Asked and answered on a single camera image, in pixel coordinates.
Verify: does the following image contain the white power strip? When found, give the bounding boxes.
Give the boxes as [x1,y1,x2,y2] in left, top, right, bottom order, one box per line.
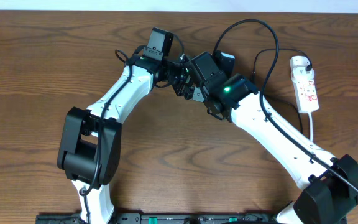
[291,67,319,114]

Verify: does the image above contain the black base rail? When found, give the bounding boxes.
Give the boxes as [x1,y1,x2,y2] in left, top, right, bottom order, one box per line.
[35,213,278,224]

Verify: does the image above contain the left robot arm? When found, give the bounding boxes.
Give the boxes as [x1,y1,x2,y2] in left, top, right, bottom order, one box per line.
[57,54,190,223]

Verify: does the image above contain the black right camera cable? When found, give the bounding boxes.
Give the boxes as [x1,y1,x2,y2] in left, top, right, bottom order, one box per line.
[213,18,358,215]

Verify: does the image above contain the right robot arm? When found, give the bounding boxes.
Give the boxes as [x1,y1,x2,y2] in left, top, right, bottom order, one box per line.
[186,52,358,223]

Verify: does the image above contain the white USB charger adapter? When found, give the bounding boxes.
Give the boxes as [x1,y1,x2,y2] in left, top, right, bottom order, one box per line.
[290,55,313,71]

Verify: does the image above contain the black left camera cable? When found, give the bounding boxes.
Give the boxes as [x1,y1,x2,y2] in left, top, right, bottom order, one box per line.
[78,33,186,224]

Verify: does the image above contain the black camera cable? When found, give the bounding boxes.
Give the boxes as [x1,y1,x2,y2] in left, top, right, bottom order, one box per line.
[213,18,358,215]
[78,33,186,224]

